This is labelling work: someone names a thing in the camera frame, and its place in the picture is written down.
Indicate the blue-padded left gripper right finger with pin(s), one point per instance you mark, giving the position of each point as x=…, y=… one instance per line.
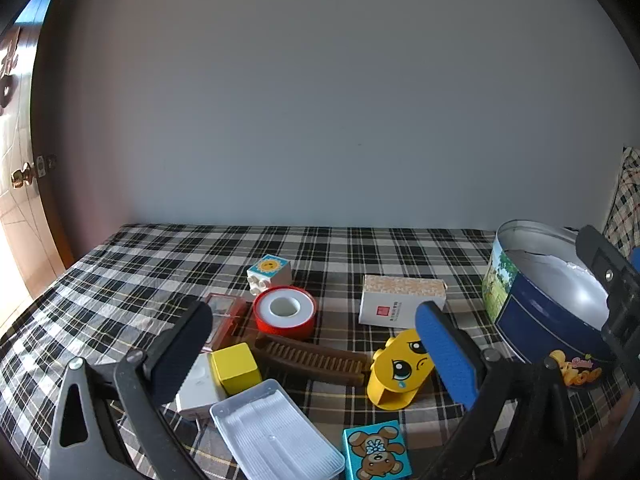
x=540, y=442

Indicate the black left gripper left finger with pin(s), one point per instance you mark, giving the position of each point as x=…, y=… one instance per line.
x=85, y=440

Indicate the white power adapter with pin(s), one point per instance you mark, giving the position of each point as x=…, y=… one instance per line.
x=200, y=390

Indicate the yellow cube block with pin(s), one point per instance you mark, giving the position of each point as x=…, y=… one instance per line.
x=235, y=368

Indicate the yellow crying face toy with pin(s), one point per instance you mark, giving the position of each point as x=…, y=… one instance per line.
x=398, y=371

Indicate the blue bear toy block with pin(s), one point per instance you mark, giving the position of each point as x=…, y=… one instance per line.
x=376, y=452

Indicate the brown wooden comb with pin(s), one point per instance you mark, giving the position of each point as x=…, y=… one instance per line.
x=312, y=361

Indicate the white Oriental Club box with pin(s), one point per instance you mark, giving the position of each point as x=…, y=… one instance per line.
x=391, y=301

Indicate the red white tape roll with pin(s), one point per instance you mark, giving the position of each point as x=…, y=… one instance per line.
x=286, y=311

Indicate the white sun toy block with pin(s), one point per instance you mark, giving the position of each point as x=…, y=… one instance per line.
x=268, y=272

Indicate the plaid cloth covered furniture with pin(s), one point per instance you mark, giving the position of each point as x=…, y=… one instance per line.
x=622, y=225

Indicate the round blue metal tin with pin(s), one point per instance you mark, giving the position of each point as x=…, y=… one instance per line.
x=545, y=303

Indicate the black white plaid tablecloth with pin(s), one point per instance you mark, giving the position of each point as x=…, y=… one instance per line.
x=137, y=283

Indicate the wooden door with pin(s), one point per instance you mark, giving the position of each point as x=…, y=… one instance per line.
x=24, y=223

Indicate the brass door knob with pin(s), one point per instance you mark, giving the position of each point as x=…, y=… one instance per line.
x=26, y=175

